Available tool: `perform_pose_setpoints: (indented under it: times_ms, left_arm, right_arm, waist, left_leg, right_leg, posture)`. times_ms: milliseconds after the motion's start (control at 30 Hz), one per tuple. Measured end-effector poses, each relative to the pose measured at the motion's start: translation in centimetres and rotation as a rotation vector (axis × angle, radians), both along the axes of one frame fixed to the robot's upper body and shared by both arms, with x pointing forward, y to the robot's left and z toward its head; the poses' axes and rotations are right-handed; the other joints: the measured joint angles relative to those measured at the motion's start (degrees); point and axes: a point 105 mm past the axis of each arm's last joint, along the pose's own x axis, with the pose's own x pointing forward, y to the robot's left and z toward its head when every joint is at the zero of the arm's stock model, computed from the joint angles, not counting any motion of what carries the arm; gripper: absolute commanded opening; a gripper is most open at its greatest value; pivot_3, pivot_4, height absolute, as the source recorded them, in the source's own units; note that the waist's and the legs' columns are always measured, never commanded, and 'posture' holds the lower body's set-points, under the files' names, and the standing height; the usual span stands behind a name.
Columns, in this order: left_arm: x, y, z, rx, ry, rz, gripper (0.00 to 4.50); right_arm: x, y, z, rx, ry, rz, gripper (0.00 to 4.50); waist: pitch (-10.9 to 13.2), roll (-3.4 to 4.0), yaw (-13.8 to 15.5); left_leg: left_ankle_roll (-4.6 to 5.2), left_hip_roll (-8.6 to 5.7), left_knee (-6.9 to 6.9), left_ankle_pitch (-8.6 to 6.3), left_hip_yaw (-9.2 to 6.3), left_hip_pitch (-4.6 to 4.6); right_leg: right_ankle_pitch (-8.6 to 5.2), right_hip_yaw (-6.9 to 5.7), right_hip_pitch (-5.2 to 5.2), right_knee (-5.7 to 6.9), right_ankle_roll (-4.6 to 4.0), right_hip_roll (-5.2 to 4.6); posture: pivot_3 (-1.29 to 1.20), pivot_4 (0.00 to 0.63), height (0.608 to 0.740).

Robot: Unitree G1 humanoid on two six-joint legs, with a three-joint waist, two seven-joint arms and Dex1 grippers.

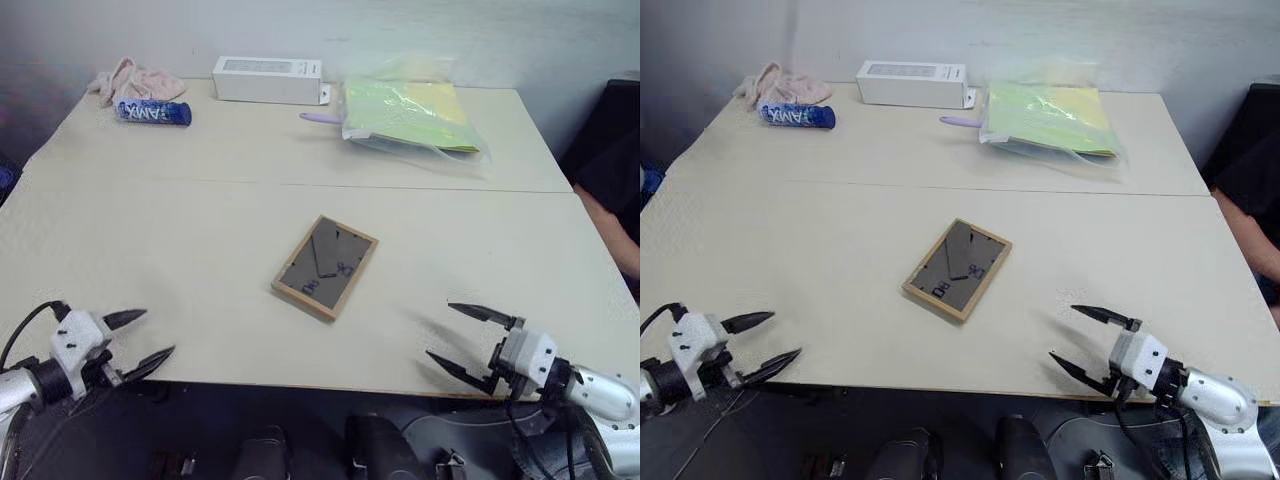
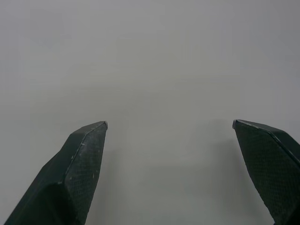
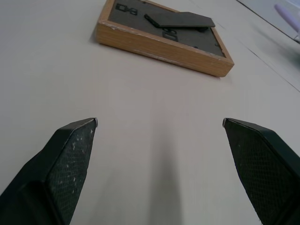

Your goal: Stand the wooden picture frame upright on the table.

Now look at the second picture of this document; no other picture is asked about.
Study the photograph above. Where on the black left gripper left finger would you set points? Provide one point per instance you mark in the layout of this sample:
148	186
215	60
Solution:
68	178

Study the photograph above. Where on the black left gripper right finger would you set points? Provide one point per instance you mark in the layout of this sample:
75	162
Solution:
269	168

